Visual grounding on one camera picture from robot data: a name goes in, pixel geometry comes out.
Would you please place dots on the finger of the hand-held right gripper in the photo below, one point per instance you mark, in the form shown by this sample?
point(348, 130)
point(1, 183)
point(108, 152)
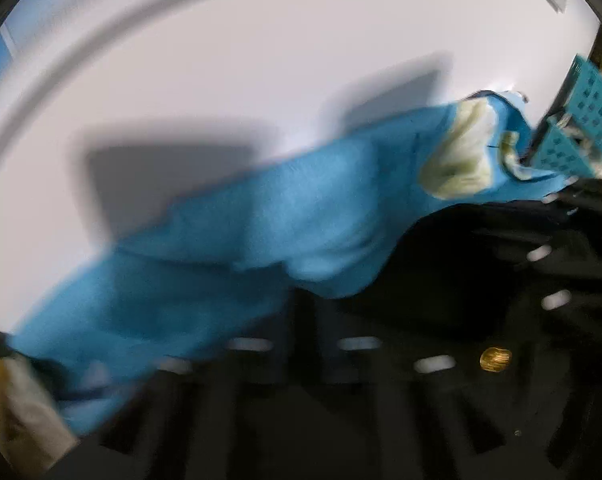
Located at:
point(541, 260)
point(591, 200)

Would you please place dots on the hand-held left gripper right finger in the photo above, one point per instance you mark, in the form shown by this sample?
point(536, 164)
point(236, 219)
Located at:
point(381, 395)

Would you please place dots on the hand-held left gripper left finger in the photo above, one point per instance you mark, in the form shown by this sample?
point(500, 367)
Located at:
point(261, 385)

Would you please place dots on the teal perforated plastic basket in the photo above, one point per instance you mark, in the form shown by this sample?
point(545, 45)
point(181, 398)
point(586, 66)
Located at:
point(561, 152)
point(598, 95)

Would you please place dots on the blue floral blanket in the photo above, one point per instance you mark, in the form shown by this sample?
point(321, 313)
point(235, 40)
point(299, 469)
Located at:
point(261, 220)

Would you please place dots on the cream garment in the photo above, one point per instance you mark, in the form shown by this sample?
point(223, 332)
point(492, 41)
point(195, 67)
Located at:
point(26, 420)

